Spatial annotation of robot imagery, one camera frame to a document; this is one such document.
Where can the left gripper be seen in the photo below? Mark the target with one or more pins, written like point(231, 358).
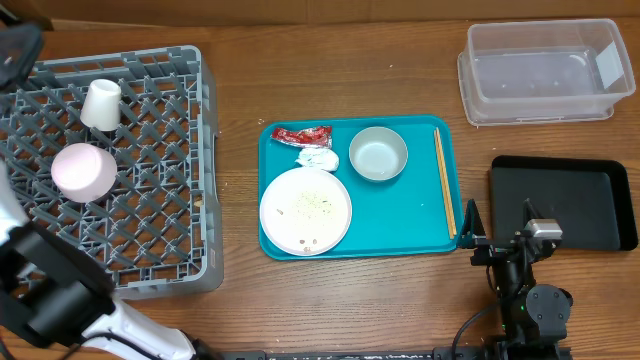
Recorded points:
point(13, 51)

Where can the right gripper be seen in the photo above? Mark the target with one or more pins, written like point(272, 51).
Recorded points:
point(473, 232)

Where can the white cup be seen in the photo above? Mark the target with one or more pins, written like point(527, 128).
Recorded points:
point(101, 106)

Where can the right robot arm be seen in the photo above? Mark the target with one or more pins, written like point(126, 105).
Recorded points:
point(534, 316)

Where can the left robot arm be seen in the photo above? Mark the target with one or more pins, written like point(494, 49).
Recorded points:
point(52, 293)

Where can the wooden chopstick left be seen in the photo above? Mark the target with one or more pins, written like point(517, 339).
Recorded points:
point(443, 182)

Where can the wooden chopstick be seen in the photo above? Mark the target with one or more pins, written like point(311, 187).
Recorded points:
point(443, 182)
point(446, 182)

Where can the wooden chopstick right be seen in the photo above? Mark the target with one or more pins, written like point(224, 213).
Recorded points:
point(446, 182)

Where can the black plastic tray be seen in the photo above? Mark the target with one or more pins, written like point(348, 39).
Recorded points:
point(590, 199)

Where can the grey bowl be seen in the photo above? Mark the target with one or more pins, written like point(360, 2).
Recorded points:
point(378, 154)

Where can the grey plastic dish rack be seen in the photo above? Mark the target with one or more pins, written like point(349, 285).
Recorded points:
point(157, 233)

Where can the clear plastic storage bin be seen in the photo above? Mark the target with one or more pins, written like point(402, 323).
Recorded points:
point(537, 72)

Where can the teal serving tray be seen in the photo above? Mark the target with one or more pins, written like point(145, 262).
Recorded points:
point(403, 216)

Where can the crumpled white tissue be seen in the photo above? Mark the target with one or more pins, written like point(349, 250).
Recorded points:
point(320, 158)

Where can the large white dirty plate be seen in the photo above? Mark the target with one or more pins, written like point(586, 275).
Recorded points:
point(305, 211)

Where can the red snack wrapper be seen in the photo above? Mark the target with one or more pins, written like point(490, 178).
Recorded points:
point(314, 137)

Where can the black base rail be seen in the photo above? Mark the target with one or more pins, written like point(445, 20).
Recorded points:
point(438, 353)

